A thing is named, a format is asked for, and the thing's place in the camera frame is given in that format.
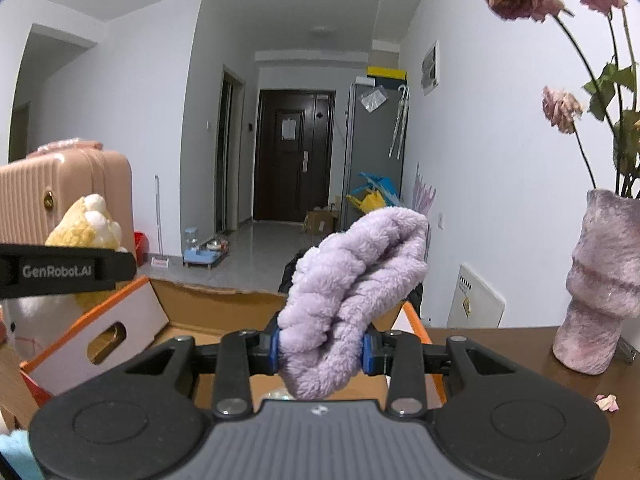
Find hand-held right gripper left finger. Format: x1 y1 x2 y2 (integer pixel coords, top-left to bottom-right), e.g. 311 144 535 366
107 312 282 420

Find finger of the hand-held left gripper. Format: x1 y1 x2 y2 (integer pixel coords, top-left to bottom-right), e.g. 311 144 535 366
0 243 137 287

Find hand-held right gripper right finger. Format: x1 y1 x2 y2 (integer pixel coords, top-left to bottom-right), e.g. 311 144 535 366
363 331 531 420

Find white and yellow alpaca plush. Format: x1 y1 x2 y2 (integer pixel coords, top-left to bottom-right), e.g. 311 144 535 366
0 193 130 367

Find red cardboard box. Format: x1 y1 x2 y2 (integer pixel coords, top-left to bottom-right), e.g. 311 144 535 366
20 275 449 411

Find purple fluffy headband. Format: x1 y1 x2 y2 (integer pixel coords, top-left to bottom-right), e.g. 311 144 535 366
277 206 431 401

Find white mop stick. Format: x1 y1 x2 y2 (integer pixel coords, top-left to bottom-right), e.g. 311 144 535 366
153 174 164 261

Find pink ribbed suitcase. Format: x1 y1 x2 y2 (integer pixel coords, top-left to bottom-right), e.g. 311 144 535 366
0 137 137 267

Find pet feeder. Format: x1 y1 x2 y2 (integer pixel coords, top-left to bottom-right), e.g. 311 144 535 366
182 228 229 269

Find brown cardboard box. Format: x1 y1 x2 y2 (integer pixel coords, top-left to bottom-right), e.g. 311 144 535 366
304 205 341 236

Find blue and yellow plastic items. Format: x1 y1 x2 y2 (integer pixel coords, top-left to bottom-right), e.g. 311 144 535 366
347 170 401 212

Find purple wing decoration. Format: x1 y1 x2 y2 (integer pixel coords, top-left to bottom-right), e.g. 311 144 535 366
412 162 437 219

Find light blue fluffy headband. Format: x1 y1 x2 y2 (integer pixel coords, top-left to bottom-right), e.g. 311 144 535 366
0 429 40 480

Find dark brown door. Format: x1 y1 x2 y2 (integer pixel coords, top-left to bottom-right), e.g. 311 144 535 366
252 88 336 224

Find grey refrigerator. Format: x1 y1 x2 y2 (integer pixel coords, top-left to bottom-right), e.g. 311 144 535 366
342 80 409 233

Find hanging white umbrella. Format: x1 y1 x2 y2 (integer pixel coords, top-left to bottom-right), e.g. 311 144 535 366
388 85 411 160

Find pink textured vase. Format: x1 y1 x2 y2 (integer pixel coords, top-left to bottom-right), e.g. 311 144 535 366
552 188 640 376

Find clear plastic pouch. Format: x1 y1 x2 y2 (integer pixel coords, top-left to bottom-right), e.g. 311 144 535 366
360 87 389 113

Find yellow box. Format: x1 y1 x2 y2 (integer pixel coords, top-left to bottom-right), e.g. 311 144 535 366
366 65 409 81

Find white wall heater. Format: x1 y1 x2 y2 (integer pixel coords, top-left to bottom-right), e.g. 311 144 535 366
446 262 506 330

